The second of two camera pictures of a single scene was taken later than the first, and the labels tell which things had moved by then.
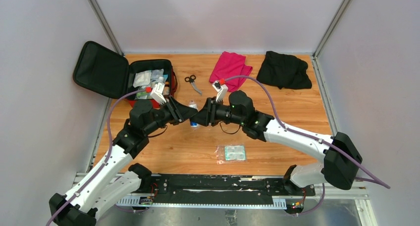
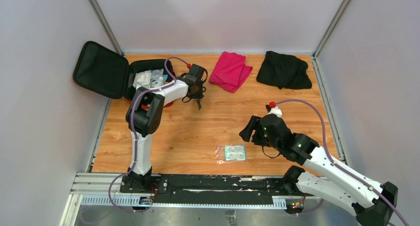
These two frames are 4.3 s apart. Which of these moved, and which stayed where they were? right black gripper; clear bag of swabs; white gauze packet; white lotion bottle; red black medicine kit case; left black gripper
Moved: left black gripper; right black gripper
Stayed: red black medicine kit case; clear bag of swabs; white lotion bottle; white gauze packet
